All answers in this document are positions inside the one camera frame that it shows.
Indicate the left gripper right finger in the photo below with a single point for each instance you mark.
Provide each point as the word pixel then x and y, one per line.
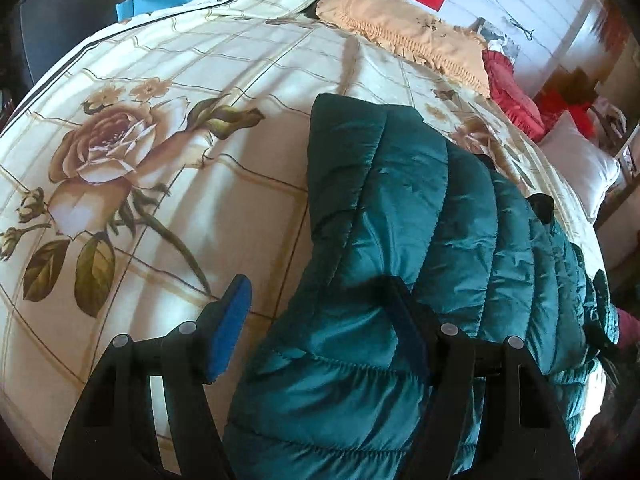
pixel 490 413

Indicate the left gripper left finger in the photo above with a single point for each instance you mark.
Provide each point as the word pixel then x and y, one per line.
pixel 111 433

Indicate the white pillow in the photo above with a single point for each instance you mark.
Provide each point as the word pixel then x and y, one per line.
pixel 588 170

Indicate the red ruffled pillow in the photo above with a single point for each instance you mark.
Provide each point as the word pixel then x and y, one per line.
pixel 510 97

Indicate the orange fringed pillow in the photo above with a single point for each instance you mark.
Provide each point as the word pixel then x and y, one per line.
pixel 406 30

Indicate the photo picture at headboard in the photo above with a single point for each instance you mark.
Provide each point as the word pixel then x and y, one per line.
pixel 496 39

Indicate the grey wardrobe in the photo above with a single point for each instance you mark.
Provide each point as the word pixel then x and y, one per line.
pixel 41 32

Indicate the floral cream bed quilt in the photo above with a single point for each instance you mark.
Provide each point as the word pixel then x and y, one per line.
pixel 170 153

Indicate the dark green puffer jacket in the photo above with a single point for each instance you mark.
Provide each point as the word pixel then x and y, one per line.
pixel 333 391

